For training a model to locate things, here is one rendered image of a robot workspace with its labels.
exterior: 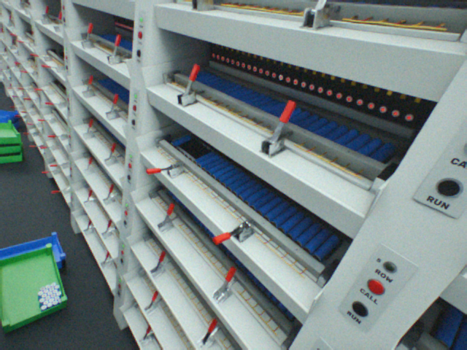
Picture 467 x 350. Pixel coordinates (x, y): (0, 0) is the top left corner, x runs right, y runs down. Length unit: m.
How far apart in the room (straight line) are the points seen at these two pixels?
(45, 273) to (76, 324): 0.30
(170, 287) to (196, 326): 0.15
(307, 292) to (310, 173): 0.20
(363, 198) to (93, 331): 1.26
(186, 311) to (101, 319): 0.66
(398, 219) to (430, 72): 0.16
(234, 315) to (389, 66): 0.54
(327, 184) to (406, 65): 0.17
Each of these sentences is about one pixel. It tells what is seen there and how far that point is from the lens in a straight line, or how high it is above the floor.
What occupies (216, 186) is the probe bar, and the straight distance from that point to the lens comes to 0.59.
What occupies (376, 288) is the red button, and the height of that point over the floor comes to 0.99.
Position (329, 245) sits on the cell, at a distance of 0.52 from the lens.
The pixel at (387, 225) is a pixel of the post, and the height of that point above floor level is 1.07.
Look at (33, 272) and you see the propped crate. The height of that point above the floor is 0.06.
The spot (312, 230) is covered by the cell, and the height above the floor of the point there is 0.93.
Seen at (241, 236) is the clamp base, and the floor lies 0.89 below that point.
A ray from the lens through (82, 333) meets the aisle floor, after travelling 1.42.
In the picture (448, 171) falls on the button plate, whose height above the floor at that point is 1.15.
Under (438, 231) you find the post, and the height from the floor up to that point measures 1.09.
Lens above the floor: 1.20
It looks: 25 degrees down
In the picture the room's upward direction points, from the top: 16 degrees clockwise
